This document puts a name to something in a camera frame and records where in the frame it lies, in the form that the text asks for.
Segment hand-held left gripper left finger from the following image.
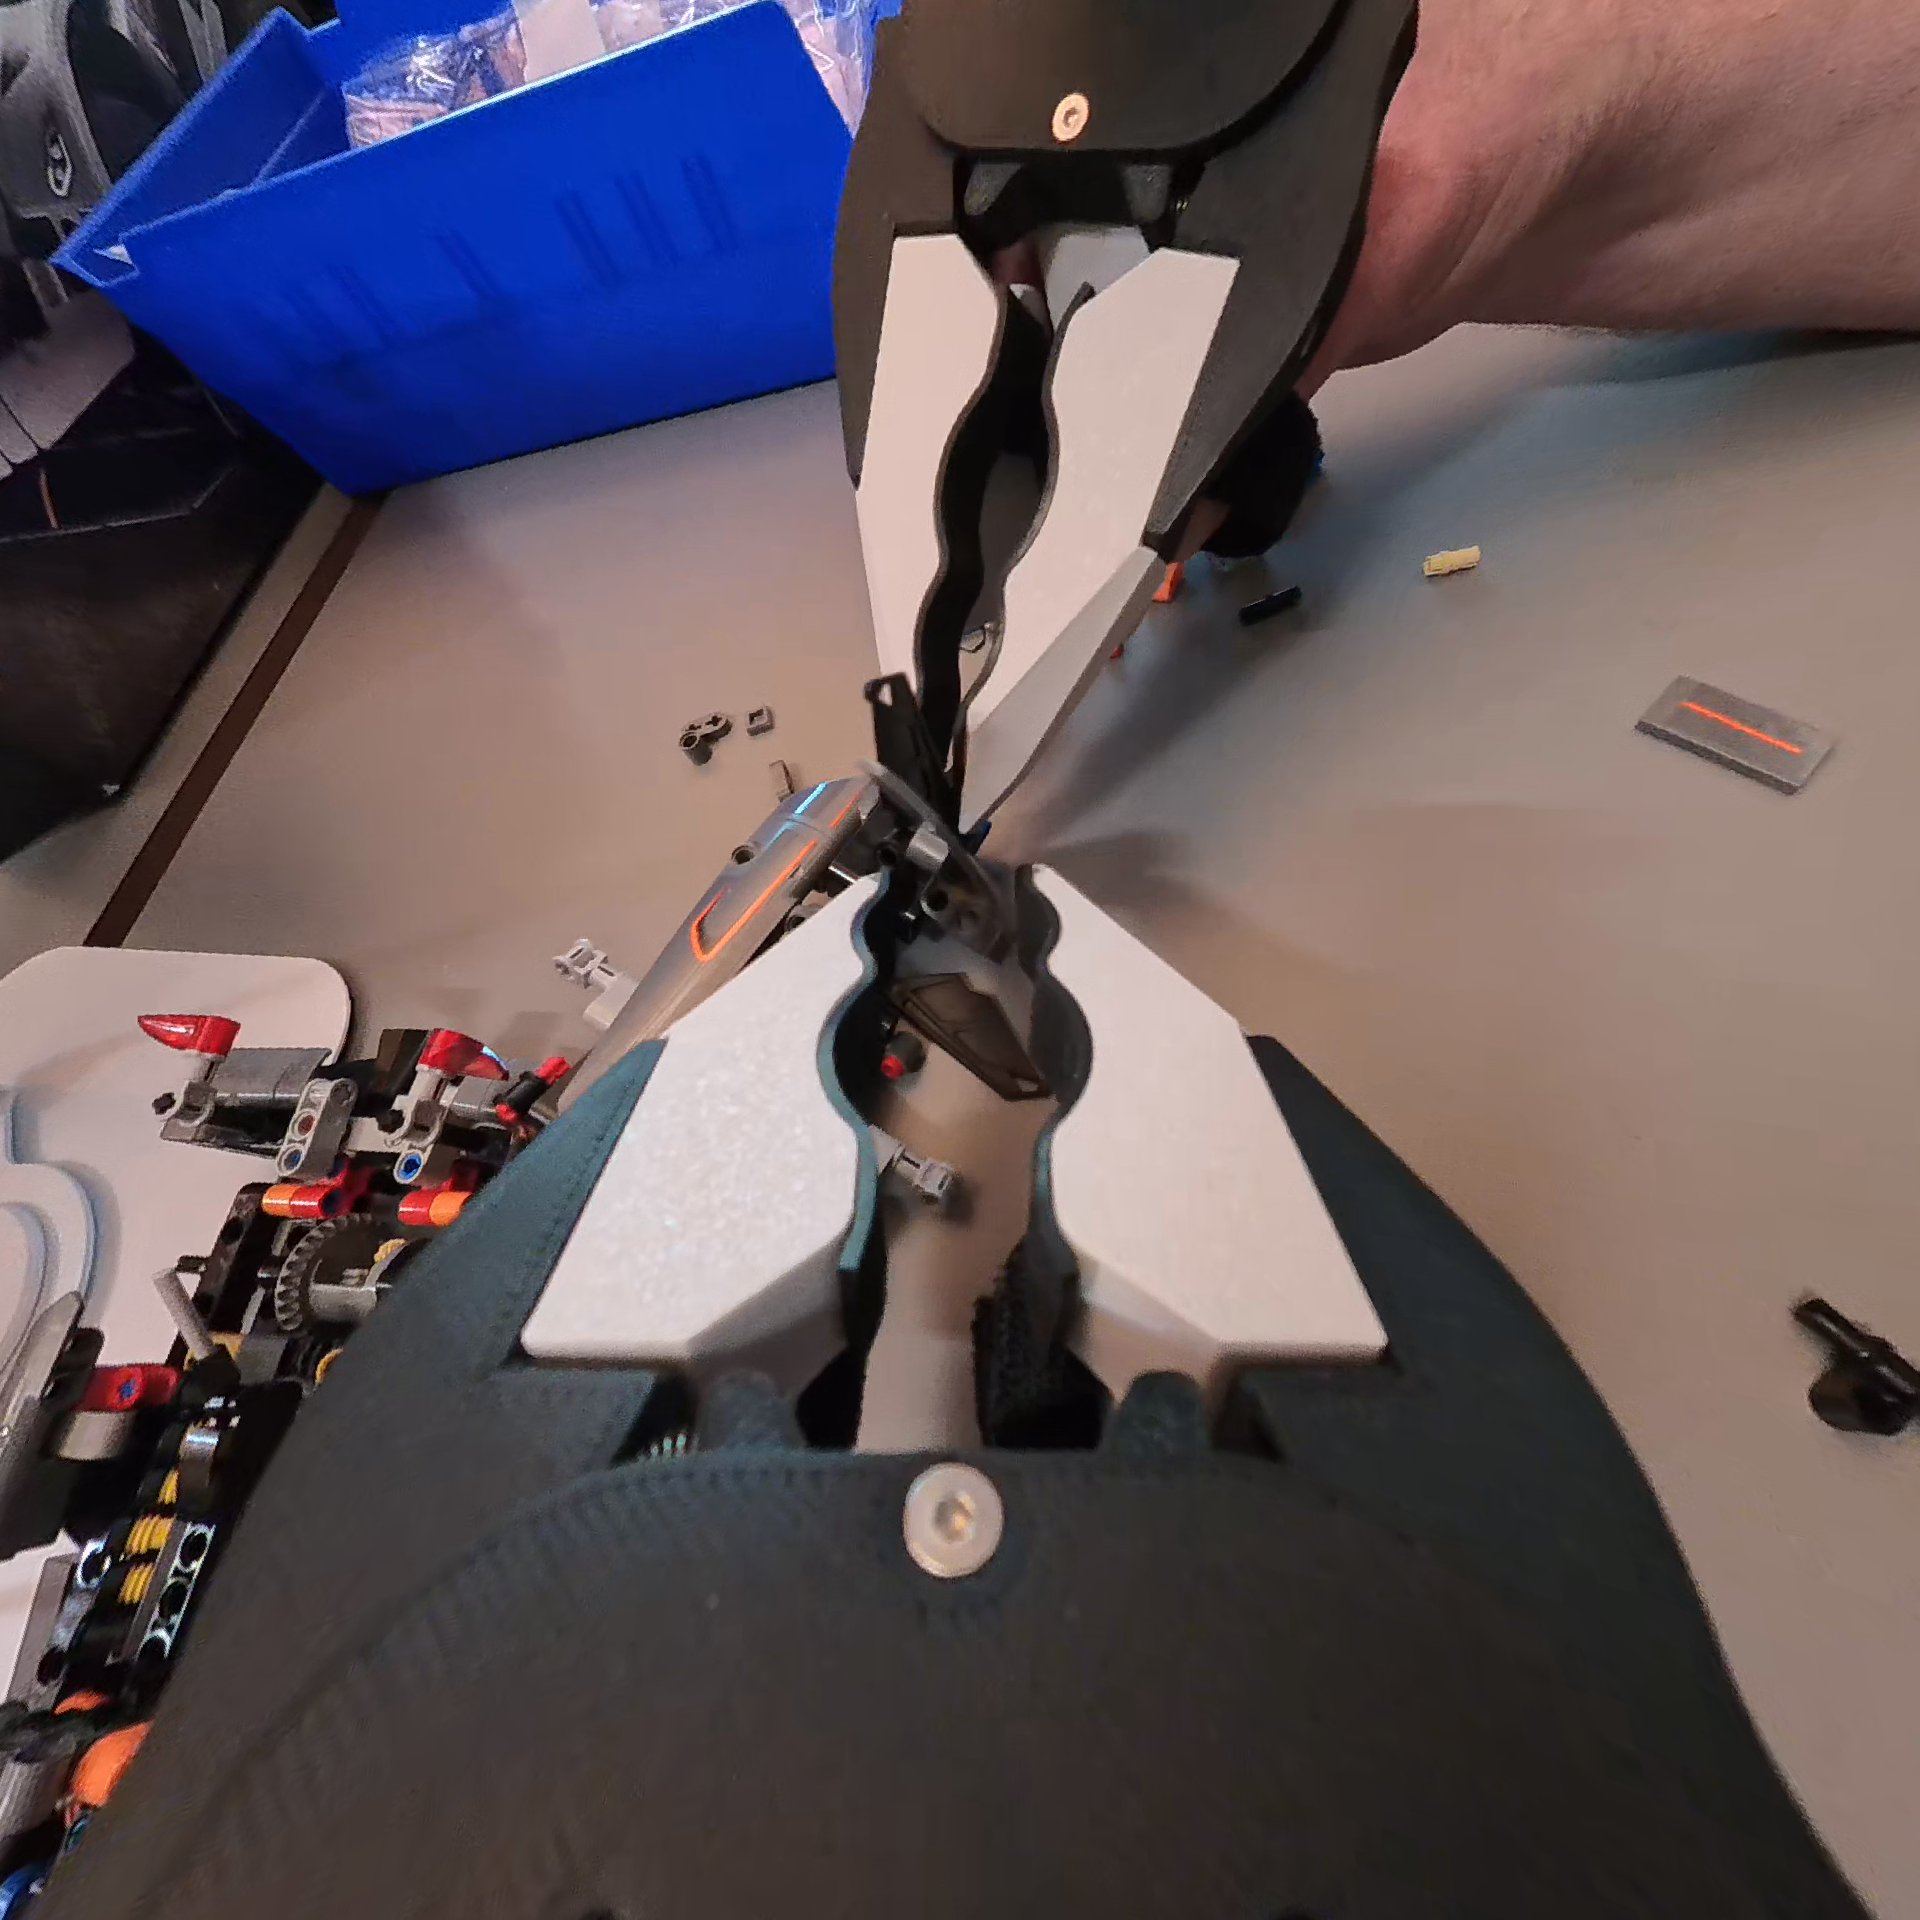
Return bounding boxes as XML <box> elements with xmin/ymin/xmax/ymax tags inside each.
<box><xmin>515</xmin><ymin>881</ymin><xmax>882</xmax><ymax>1374</ymax></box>

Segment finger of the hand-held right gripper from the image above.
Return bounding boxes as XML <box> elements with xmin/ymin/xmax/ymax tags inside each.
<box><xmin>957</xmin><ymin>222</ymin><xmax>1242</xmax><ymax>823</ymax></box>
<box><xmin>853</xmin><ymin>227</ymin><xmax>1011</xmax><ymax>783</ymax></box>

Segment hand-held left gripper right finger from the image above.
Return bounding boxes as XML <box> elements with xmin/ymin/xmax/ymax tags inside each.
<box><xmin>1028</xmin><ymin>865</ymin><xmax>1391</xmax><ymax>1392</ymax></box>

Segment black lego fin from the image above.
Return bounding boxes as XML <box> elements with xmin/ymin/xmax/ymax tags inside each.
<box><xmin>862</xmin><ymin>673</ymin><xmax>963</xmax><ymax>827</ymax></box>

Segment black grey lego assembly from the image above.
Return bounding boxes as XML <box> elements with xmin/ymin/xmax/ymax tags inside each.
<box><xmin>585</xmin><ymin>771</ymin><xmax>1052</xmax><ymax>1201</ymax></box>

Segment person's right forearm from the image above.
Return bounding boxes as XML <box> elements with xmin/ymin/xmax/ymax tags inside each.
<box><xmin>1620</xmin><ymin>0</ymin><xmax>1920</xmax><ymax>337</ymax></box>

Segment large lego car chassis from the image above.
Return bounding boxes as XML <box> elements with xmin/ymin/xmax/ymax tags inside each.
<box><xmin>0</xmin><ymin>1013</ymin><xmax>578</xmax><ymax>1891</ymax></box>

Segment black t-shaped lego piece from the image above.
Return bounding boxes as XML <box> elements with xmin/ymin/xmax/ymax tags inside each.
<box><xmin>1793</xmin><ymin>1295</ymin><xmax>1920</xmax><ymax>1439</ymax></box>

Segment dark lego set box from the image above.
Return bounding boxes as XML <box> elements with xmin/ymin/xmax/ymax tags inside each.
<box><xmin>0</xmin><ymin>0</ymin><xmax>339</xmax><ymax>863</ymax></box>

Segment person's right hand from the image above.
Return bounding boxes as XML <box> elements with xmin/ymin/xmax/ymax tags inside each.
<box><xmin>1294</xmin><ymin>0</ymin><xmax>1625</xmax><ymax>394</ymax></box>

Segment blue plastic bin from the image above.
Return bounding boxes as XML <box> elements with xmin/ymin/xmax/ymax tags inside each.
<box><xmin>52</xmin><ymin>0</ymin><xmax>863</xmax><ymax>495</ymax></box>

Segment clear plastic bags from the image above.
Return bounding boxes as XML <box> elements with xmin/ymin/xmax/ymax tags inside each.
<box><xmin>346</xmin><ymin>0</ymin><xmax>916</xmax><ymax>153</ymax></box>

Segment flat grey orange striped tile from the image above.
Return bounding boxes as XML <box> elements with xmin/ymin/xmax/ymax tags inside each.
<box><xmin>1634</xmin><ymin>678</ymin><xmax>1839</xmax><ymax>793</ymax></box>

